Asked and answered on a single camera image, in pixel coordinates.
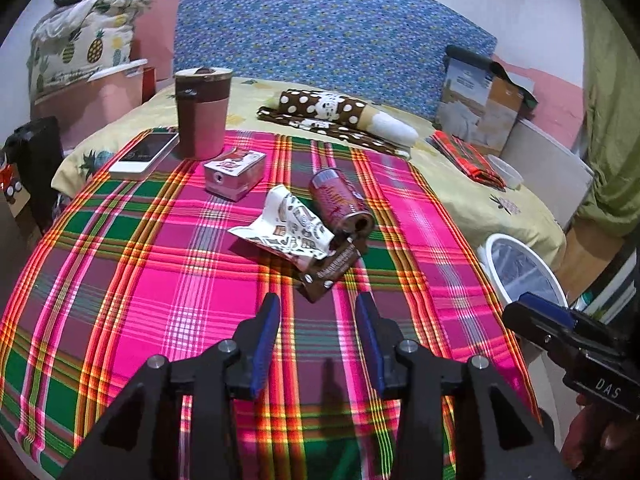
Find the white plastic tub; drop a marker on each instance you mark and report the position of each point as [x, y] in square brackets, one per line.
[505, 172]

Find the brown polka-dot folded cloth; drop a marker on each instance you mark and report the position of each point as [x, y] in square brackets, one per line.
[350, 139]

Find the pink plaid blanket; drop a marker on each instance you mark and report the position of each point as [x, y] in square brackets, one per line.
[150, 285]

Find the white printed paper wrapper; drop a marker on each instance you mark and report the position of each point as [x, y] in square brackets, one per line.
[285, 225]

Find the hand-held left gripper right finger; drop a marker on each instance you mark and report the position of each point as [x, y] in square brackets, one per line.
[370, 345]

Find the white trash bin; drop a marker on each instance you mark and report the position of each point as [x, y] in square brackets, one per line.
[489, 260]

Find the pineapple-print quilt bundle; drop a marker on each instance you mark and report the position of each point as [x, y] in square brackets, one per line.
[75, 45]

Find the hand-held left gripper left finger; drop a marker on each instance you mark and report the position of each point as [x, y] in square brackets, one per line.
[265, 345]

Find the black case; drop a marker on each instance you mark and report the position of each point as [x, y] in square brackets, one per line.
[40, 155]

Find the yellow pineapple-print bedsheet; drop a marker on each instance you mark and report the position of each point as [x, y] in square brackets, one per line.
[530, 220]

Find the red plaid folded cloth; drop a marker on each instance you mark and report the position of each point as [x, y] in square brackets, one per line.
[465, 157]

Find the cardboard bedding package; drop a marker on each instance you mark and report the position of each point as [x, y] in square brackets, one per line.
[475, 110]

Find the white phone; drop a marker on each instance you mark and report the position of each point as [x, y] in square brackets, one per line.
[145, 152]

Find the pink tumbler with brown lid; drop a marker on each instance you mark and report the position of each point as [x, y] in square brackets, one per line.
[200, 120]

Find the blue patterned mattress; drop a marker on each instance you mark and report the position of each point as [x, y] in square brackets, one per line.
[325, 25]

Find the pink storage box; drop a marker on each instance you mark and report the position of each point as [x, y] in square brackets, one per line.
[90, 105]

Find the red toy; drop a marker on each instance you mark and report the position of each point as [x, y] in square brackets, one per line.
[10, 180]

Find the maroon drink can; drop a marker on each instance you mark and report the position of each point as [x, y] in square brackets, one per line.
[335, 200]

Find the brown foil snack wrapper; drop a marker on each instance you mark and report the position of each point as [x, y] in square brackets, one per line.
[330, 267]

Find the person's right hand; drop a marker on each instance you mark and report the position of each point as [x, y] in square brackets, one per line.
[585, 435]

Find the small pink carton red print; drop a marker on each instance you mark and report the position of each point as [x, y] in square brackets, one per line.
[230, 180]

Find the brown polka-dot rolled blanket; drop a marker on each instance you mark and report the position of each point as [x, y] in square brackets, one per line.
[310, 105]

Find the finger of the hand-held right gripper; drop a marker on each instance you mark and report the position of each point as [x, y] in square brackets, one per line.
[530, 325]

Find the green curtain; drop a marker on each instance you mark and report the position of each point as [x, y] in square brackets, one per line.
[610, 110]

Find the white board panel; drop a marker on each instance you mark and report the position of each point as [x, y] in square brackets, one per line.
[545, 170]

